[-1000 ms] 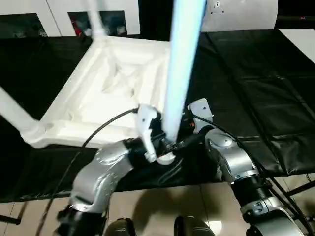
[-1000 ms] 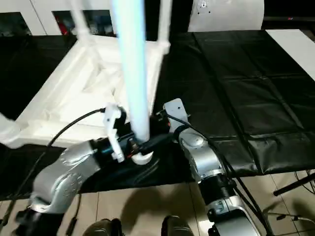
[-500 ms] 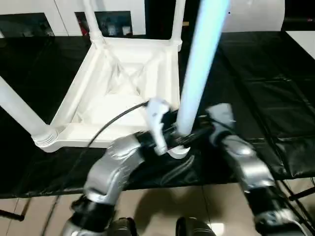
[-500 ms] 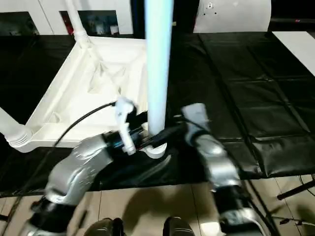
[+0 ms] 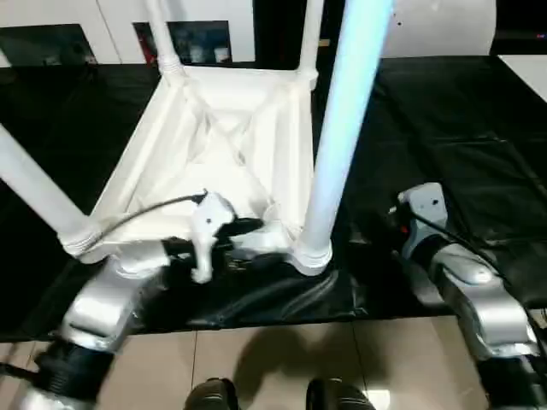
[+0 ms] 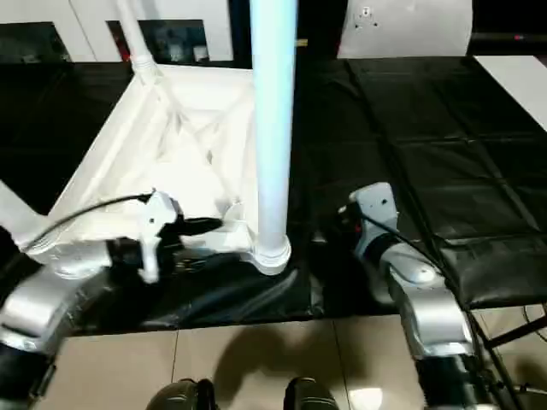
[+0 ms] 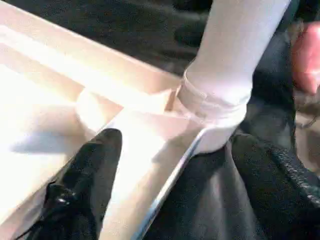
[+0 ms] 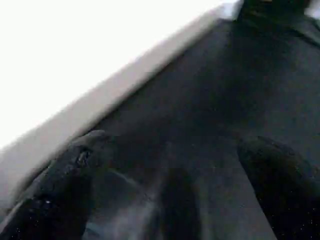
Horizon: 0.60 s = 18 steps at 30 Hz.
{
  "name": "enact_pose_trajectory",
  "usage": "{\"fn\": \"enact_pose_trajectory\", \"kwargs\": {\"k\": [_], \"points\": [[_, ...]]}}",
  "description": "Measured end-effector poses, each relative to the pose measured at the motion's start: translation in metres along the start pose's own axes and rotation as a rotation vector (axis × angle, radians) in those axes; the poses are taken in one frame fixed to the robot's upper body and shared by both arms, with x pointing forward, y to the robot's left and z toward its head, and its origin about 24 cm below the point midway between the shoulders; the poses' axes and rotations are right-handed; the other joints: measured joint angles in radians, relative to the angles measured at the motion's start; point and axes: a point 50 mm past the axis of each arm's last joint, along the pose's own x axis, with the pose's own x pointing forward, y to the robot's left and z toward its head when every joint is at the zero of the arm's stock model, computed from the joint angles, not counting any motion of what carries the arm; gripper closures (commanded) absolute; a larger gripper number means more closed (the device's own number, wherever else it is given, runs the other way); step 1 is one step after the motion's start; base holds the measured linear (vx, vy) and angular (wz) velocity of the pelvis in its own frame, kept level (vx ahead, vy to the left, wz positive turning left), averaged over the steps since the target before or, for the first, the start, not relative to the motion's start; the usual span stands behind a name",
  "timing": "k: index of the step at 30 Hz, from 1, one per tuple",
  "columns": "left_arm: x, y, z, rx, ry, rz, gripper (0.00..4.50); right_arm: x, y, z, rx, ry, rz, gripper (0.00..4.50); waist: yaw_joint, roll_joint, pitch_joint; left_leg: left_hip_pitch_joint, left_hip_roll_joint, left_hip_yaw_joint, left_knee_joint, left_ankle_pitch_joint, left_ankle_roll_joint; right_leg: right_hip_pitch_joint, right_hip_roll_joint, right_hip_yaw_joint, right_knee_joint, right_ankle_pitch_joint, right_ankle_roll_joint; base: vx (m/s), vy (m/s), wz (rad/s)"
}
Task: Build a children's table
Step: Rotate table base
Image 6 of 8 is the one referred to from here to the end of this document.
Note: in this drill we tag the white flat board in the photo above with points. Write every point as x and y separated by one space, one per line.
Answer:
517 81

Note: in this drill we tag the black cabinet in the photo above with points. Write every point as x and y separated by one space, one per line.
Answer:
316 21

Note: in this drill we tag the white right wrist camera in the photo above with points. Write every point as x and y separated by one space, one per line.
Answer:
378 205

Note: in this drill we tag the white sideboard with glass doors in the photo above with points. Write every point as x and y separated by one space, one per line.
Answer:
85 13

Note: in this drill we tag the pale panel with holes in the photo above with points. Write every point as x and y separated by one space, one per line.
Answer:
410 30

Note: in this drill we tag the white plastic table top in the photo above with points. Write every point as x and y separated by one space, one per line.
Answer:
128 149

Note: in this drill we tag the black quilted mat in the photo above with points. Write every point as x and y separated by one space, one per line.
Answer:
427 128

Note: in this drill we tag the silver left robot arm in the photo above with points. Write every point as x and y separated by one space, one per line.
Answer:
42 294

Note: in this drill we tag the black metal bar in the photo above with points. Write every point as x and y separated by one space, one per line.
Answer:
508 37

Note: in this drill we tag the black metal stand leg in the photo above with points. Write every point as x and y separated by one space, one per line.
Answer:
517 329

